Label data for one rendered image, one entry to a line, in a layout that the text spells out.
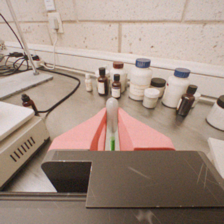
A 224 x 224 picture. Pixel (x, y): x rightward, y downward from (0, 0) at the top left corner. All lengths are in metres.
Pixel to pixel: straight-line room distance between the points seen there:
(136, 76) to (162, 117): 0.15
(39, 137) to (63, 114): 0.13
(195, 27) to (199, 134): 0.33
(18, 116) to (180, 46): 0.52
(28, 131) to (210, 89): 0.54
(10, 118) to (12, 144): 0.05
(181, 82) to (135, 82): 0.13
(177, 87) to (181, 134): 0.14
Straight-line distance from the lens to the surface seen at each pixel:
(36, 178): 0.28
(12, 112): 0.30
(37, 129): 0.29
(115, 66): 0.45
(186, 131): 0.36
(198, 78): 0.51
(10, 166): 0.28
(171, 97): 0.42
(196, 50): 0.53
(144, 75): 0.40
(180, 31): 0.53
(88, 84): 0.48
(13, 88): 0.65
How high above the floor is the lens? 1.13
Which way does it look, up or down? 38 degrees down
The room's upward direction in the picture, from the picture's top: straight up
